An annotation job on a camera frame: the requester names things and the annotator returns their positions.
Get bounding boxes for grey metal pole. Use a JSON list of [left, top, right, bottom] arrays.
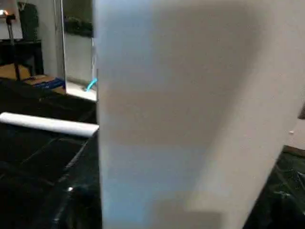
[[53, 0, 67, 82]]

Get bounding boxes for white plastic table leg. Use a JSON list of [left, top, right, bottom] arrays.
[[92, 0, 305, 229], [0, 112, 100, 139]]

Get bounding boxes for black work mat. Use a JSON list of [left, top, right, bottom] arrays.
[[0, 76, 305, 229]]

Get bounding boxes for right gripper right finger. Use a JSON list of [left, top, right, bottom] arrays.
[[242, 149, 305, 229]]

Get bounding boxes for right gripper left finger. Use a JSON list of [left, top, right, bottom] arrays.
[[37, 133, 102, 229]]

